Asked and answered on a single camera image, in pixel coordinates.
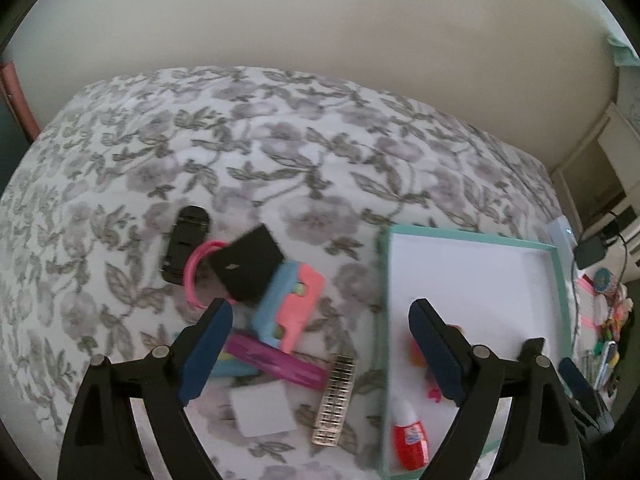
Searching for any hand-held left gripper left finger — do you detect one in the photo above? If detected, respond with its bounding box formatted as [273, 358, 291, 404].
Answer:
[56, 298, 234, 480]

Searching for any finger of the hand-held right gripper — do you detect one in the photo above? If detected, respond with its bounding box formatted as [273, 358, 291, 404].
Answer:
[518, 338, 547, 361]
[558, 357, 615, 433]

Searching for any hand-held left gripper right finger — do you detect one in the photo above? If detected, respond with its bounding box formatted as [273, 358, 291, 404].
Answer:
[408, 298, 587, 480]

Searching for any small blue and pink toy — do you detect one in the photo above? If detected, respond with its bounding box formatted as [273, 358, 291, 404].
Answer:
[210, 352, 256, 378]

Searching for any teal shallow tray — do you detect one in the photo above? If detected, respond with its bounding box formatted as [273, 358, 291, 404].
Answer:
[376, 223, 572, 477]

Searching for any black square box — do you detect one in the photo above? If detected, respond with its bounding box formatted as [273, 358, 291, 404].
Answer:
[206, 223, 286, 303]

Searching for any small orange toy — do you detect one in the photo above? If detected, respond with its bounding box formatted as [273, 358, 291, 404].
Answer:
[410, 325, 463, 367]

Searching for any pile of colourful trinkets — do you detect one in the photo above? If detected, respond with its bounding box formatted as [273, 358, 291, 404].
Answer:
[597, 295, 635, 351]

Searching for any magenta flat box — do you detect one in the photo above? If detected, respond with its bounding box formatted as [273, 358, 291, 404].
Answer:
[223, 332, 328, 392]

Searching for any white square eraser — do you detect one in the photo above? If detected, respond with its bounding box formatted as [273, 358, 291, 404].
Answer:
[229, 382, 293, 437]

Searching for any pink hair band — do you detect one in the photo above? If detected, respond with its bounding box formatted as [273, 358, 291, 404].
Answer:
[183, 240, 238, 313]

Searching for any red and white bottle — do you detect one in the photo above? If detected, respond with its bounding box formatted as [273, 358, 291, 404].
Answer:
[391, 402, 431, 471]

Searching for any round teal tin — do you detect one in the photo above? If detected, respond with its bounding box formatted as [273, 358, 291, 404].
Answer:
[592, 267, 621, 295]

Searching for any silver beaded strip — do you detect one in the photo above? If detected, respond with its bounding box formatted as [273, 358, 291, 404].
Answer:
[311, 354, 357, 447]

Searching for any black power adapter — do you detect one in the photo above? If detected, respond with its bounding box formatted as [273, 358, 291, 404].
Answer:
[574, 237, 608, 271]

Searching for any black clip holder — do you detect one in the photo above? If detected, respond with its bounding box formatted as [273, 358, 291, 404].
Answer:
[160, 205, 211, 285]

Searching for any white device with light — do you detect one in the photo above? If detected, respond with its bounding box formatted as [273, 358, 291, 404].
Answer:
[547, 216, 576, 256]

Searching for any white bedside cabinet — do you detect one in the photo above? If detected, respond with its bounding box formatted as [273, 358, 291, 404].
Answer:
[550, 102, 640, 241]

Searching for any grey floral blanket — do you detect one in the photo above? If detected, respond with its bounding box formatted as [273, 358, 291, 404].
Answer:
[0, 65, 566, 480]

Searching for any teal cloth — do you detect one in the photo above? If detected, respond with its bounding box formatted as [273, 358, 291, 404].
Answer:
[607, 35, 640, 67]

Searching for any black cable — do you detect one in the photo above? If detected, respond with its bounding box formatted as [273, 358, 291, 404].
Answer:
[597, 210, 632, 283]

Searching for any red bed post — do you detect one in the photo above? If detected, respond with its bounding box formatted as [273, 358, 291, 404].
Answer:
[0, 60, 41, 143]

